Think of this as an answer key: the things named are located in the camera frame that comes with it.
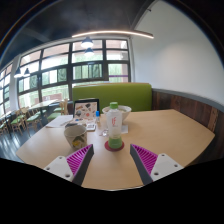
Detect green upholstered bench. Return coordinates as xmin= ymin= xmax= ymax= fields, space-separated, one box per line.
xmin=72 ymin=82 xmax=153 ymax=113

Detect white green-capped drink bottle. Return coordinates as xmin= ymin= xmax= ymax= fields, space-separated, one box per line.
xmin=106 ymin=101 xmax=124 ymax=150

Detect sticker-covered laptop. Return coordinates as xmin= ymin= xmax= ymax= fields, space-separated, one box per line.
xmin=72 ymin=98 xmax=101 ymax=123

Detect group of green-seated wooden chairs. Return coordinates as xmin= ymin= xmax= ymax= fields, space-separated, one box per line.
xmin=0 ymin=99 xmax=69 ymax=136

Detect small white device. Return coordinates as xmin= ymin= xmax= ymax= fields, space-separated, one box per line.
xmin=85 ymin=122 xmax=97 ymax=132

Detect white bowl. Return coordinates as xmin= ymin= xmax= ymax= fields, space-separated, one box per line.
xmin=101 ymin=105 xmax=133 ymax=125

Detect wooden dining table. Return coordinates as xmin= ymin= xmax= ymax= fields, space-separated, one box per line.
xmin=28 ymin=99 xmax=59 ymax=111

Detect white paper sheets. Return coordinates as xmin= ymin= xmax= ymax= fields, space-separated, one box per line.
xmin=45 ymin=114 xmax=74 ymax=129

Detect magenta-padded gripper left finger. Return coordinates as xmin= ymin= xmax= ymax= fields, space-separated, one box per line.
xmin=43 ymin=143 xmax=95 ymax=187

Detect patterned cream mug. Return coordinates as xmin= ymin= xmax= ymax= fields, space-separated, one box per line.
xmin=63 ymin=124 xmax=88 ymax=151

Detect long curved ceiling light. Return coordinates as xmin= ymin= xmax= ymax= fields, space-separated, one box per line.
xmin=71 ymin=29 xmax=155 ymax=40

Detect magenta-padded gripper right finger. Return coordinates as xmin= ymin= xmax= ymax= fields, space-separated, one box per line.
xmin=129 ymin=143 xmax=185 ymax=187

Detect white paper slip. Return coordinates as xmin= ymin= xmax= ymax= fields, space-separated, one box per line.
xmin=120 ymin=124 xmax=130 ymax=135

